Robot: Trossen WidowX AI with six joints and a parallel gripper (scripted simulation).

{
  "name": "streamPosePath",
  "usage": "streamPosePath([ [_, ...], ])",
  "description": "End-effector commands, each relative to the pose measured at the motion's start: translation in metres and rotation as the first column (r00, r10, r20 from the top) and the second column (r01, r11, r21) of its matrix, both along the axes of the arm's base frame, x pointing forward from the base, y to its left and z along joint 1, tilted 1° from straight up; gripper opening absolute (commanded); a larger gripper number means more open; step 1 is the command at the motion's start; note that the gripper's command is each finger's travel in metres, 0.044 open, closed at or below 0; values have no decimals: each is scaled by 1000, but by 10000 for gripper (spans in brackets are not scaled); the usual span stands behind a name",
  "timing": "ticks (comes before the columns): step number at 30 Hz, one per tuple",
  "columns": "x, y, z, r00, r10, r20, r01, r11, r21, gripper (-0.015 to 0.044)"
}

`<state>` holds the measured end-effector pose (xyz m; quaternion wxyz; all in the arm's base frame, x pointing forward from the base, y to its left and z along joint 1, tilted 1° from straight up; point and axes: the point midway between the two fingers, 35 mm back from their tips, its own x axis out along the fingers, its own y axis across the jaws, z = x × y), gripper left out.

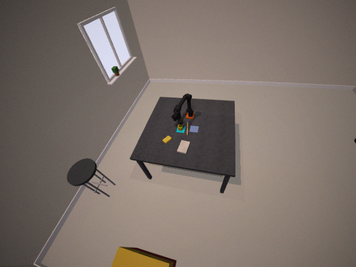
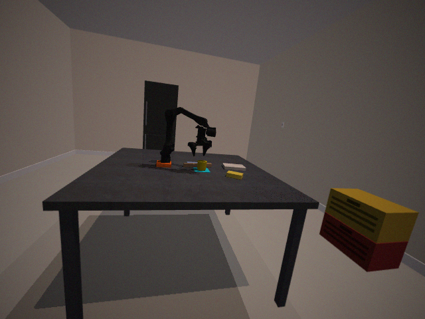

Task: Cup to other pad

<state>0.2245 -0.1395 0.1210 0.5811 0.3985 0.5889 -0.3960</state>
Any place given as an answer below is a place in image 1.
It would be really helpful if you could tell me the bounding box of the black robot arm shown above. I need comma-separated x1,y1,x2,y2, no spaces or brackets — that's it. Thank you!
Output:
172,93,194,121

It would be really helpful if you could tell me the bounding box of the yellow block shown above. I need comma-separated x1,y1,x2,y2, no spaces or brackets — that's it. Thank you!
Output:
162,135,172,144

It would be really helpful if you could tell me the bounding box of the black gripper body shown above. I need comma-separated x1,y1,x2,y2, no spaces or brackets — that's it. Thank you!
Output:
177,115,183,124

